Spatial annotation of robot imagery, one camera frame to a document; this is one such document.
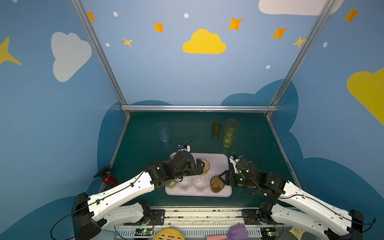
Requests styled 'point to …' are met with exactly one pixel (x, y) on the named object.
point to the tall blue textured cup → (163, 129)
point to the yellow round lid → (169, 234)
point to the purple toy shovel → (235, 232)
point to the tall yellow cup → (231, 123)
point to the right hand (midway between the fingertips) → (223, 175)
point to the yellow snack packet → (297, 232)
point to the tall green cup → (230, 134)
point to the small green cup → (172, 185)
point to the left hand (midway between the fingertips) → (200, 166)
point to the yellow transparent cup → (206, 166)
